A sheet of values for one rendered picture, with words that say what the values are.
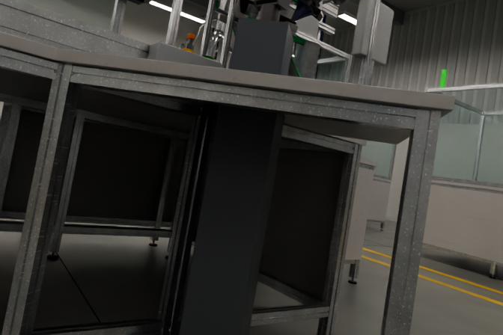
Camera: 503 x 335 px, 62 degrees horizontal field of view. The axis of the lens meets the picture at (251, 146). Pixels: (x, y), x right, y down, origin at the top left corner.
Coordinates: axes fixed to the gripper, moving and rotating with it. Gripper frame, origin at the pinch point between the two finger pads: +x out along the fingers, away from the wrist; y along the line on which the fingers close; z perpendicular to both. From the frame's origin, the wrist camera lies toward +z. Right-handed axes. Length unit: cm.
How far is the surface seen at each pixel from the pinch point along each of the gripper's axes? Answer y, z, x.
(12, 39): 73, 0, 55
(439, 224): -392, -58, 16
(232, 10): -1.0, 24.5, 14.7
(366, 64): -150, 34, -27
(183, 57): 36, -6, 35
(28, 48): 70, -1, 55
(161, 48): 42, -4, 37
